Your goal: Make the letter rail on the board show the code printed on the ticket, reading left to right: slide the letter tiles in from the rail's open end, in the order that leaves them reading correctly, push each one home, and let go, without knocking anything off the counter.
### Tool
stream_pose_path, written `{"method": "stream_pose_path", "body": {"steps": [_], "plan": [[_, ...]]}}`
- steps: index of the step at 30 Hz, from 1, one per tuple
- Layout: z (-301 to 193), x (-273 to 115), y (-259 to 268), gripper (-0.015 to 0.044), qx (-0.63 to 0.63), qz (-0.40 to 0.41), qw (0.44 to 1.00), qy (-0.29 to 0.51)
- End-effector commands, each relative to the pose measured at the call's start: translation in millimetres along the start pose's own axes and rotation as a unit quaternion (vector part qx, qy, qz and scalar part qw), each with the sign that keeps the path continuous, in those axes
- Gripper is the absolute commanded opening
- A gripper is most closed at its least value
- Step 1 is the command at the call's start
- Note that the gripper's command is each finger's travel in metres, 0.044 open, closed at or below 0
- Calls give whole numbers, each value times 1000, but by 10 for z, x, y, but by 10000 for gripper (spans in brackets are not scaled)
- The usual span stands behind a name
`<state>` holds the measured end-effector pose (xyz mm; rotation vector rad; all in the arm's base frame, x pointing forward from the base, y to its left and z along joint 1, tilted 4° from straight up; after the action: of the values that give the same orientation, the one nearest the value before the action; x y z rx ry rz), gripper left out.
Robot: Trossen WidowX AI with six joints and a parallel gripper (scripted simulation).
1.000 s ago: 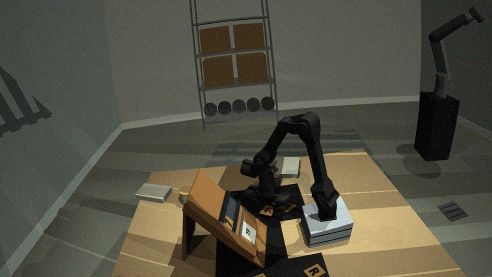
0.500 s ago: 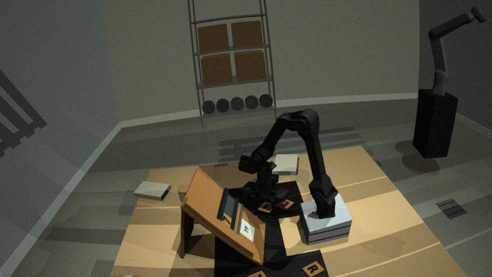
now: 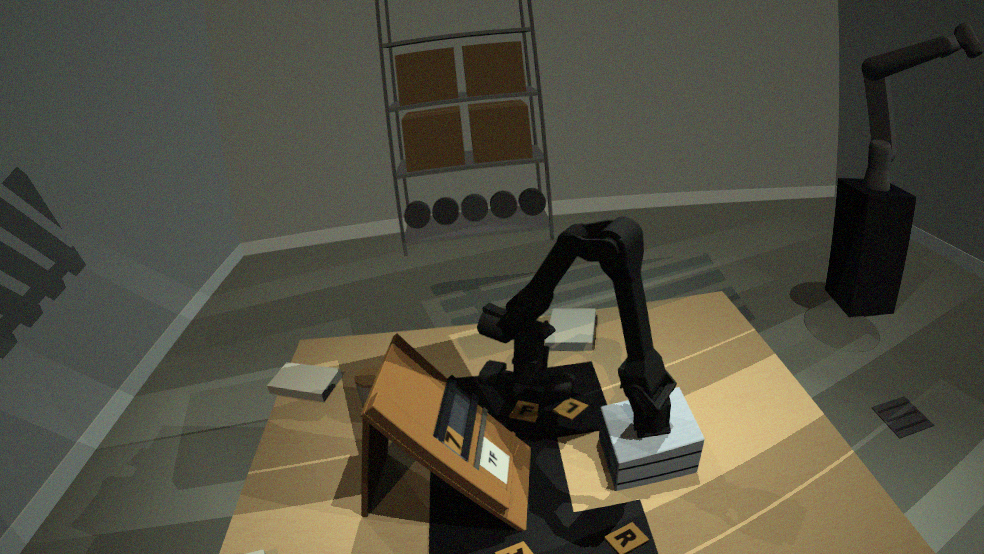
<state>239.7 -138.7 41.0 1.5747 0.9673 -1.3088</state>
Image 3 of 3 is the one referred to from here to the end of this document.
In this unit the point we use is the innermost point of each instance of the white paper ticket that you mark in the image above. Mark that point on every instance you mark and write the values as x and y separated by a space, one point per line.
494 460

